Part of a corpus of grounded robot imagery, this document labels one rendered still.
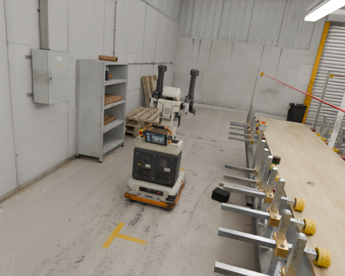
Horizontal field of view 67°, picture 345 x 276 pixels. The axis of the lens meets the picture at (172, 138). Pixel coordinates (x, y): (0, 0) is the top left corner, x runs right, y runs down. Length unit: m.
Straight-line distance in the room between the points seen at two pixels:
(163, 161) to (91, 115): 1.61
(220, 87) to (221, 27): 2.04
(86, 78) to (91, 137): 0.89
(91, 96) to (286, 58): 7.38
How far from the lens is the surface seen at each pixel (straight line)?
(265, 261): 1.76
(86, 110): 4.22
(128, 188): 3.23
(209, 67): 9.95
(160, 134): 2.86
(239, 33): 9.97
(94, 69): 4.06
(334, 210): 2.14
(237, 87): 9.93
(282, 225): 1.45
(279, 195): 1.65
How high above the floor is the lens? 1.77
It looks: 18 degrees down
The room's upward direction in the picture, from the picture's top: 7 degrees clockwise
